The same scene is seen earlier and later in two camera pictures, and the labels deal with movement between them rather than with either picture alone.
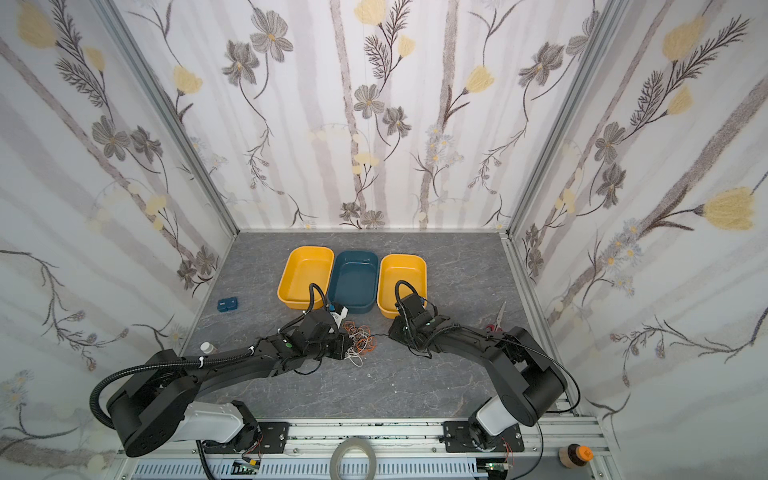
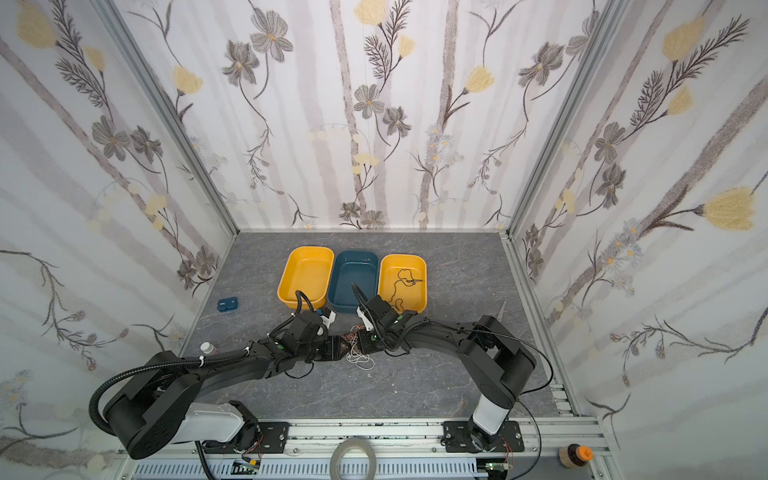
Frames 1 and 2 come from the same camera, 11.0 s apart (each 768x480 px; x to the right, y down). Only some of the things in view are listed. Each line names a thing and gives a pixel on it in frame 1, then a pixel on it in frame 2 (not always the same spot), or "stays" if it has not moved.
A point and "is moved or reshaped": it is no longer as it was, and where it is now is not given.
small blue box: [227, 305] stays
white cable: [358, 341] is moved or reshaped
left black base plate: [270, 438] stays
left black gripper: [339, 344] stays
